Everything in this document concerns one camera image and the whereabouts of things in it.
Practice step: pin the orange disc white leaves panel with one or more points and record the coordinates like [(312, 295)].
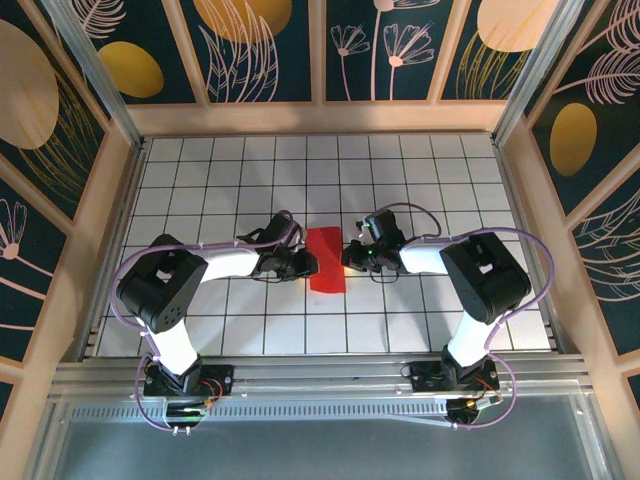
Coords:
[(240, 50)]

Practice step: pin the white leaf outlines wall panel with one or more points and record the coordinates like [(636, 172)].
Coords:
[(615, 260)]

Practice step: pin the aluminium table side rail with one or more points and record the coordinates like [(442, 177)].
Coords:
[(517, 200), (125, 200)]

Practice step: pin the red cloth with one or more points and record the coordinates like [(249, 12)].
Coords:
[(325, 270)]

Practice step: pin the single white flower wall panel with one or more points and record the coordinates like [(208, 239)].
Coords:
[(25, 280)]

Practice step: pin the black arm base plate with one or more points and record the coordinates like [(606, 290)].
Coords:
[(220, 380), (425, 380)]

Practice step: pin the white flowers wall panel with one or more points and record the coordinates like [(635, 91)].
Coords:
[(360, 75)]

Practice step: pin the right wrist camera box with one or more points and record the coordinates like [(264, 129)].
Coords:
[(361, 226)]

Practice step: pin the cream disc yellow strands panel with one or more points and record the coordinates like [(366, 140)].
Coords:
[(480, 75), (30, 100)]

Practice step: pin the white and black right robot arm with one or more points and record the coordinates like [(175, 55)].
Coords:
[(480, 275)]

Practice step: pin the aluminium frame post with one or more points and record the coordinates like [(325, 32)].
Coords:
[(100, 75), (532, 75)]

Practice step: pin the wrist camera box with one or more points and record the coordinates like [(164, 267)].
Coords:
[(361, 226), (299, 239)]

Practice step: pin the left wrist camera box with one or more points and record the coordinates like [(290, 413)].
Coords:
[(299, 239)]

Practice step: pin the wide aluminium mounting rail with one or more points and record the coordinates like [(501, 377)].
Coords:
[(320, 375)]

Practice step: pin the grey translucent sheet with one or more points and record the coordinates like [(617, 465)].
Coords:
[(320, 450)]

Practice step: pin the plain dark blue wall panel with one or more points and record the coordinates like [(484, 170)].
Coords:
[(635, 387), (4, 412)]

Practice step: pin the yellow oval feather wall panel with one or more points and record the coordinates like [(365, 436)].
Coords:
[(575, 140), (130, 70)]

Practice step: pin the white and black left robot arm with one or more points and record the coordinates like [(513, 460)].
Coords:
[(225, 262)]

